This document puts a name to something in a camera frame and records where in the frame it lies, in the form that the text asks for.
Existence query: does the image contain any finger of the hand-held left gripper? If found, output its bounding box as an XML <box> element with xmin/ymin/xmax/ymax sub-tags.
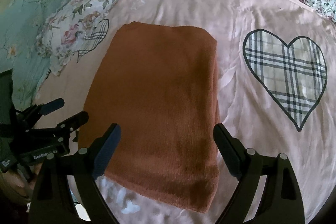
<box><xmin>14</xmin><ymin>97</ymin><xmax>65</xmax><ymax>121</ymax></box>
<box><xmin>25</xmin><ymin>111</ymin><xmax>90</xmax><ymax>142</ymax></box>

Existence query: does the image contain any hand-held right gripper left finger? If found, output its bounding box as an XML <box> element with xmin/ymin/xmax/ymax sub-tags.
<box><xmin>28</xmin><ymin>123</ymin><xmax>122</xmax><ymax>224</ymax></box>

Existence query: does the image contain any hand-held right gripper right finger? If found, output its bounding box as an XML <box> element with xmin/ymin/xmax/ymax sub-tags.
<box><xmin>213</xmin><ymin>123</ymin><xmax>305</xmax><ymax>224</ymax></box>

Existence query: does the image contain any brown knit sweater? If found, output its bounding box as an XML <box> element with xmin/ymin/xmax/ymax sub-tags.
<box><xmin>78</xmin><ymin>21</ymin><xmax>221</xmax><ymax>207</ymax></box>

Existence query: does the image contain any pink plaid-heart bed sheet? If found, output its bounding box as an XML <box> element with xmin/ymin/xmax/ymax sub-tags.
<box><xmin>34</xmin><ymin>0</ymin><xmax>336</xmax><ymax>224</ymax></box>

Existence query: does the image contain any floral ruffled pillow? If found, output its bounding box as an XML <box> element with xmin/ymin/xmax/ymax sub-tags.
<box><xmin>37</xmin><ymin>0</ymin><xmax>122</xmax><ymax>76</ymax></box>

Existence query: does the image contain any teal floral quilt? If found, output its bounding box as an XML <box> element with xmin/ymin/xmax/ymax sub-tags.
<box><xmin>0</xmin><ymin>0</ymin><xmax>86</xmax><ymax>105</ymax></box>

